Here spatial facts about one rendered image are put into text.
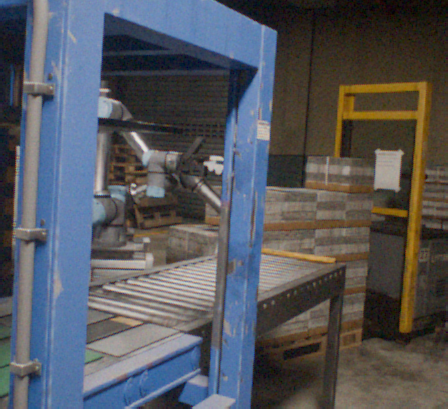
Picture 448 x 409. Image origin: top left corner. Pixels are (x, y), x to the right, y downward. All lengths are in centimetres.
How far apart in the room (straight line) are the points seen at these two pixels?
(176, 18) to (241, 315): 68
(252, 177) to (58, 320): 62
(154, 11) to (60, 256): 43
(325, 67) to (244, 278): 931
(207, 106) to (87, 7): 1055
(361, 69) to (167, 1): 938
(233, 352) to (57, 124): 77
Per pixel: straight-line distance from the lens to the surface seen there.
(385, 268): 471
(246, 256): 137
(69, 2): 88
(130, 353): 143
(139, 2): 100
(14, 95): 141
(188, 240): 335
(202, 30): 115
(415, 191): 437
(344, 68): 1047
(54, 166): 86
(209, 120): 1136
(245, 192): 136
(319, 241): 386
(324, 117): 1048
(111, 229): 272
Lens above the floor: 126
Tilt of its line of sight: 3 degrees down
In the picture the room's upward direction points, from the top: 4 degrees clockwise
